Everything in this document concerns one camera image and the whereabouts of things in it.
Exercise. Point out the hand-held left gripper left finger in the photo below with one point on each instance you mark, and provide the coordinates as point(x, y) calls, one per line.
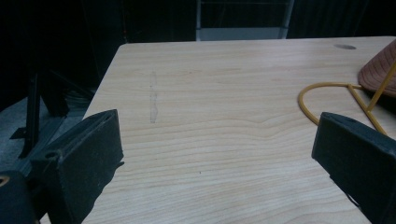
point(84, 161)

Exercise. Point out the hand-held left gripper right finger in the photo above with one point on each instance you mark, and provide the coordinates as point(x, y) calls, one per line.
point(361, 158)

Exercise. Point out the metal frame stand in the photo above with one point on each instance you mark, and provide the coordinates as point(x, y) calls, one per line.
point(243, 32)

